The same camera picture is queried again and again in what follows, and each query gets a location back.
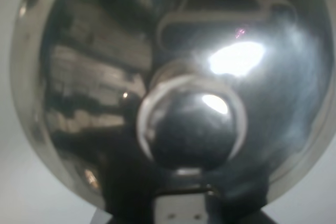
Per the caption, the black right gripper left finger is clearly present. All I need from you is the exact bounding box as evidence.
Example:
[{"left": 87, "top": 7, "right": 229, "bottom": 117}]
[{"left": 97, "top": 124, "right": 168, "bottom": 223}]

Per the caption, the stainless steel teapot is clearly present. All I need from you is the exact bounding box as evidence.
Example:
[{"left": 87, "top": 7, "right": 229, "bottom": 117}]
[{"left": 10, "top": 0, "right": 335, "bottom": 223}]

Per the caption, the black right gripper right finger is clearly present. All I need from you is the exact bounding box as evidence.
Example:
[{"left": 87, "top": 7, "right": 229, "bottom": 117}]
[{"left": 205, "top": 169, "right": 275, "bottom": 223}]

